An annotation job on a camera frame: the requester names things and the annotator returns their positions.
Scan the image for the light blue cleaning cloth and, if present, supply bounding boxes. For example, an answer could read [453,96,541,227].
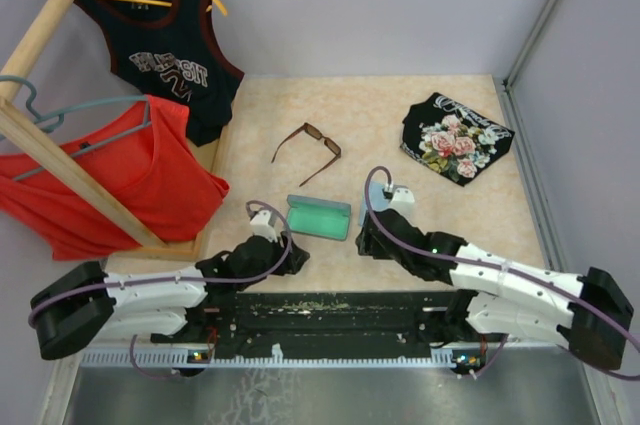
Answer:
[358,180,391,227]

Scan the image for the grey-blue glasses case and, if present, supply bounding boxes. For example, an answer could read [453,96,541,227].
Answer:
[287,195,351,241]

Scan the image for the brown sunglasses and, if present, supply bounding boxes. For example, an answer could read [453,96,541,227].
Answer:
[268,121,346,190]

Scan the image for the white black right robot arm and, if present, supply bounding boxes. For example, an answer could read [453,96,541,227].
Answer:
[356,209,634,377]

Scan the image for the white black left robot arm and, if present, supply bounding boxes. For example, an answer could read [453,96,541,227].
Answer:
[28,234,310,361]

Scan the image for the black floral folded shirt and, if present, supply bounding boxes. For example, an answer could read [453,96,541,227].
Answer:
[400,92,515,187]

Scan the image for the red tank top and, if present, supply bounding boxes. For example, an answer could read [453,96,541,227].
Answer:
[0,93,231,262]

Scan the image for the navy basketball jersey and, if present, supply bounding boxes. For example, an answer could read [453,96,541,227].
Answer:
[74,0,244,146]

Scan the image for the grey-blue clothes hanger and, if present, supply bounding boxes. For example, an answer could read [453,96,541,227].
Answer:
[1,75,151,158]

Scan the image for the wooden clothes rack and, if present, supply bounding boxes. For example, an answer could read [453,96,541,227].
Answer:
[1,0,243,261]

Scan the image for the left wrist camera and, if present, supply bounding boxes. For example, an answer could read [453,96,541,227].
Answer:
[250,209,278,242]

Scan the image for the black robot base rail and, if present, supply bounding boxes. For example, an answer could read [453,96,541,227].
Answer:
[149,287,506,379]

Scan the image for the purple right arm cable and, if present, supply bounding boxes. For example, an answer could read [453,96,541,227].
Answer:
[363,166,640,382]

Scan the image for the aluminium frame post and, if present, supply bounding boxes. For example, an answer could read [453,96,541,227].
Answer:
[502,0,562,91]

